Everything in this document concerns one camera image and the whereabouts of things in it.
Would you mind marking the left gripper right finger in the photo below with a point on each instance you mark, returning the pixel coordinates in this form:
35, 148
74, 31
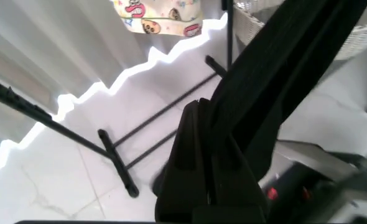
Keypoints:
233, 180

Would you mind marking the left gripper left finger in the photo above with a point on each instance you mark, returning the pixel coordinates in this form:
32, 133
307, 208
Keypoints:
183, 174

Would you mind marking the black garment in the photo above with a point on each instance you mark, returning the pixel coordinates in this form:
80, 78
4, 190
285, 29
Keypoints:
273, 71

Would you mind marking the cream printed garment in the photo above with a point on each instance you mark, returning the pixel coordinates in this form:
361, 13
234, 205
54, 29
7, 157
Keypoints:
161, 18

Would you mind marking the black clothes rack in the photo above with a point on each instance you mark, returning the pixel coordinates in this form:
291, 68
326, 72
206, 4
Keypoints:
118, 155

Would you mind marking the white laundry basket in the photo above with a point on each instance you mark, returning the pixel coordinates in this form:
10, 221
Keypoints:
252, 21

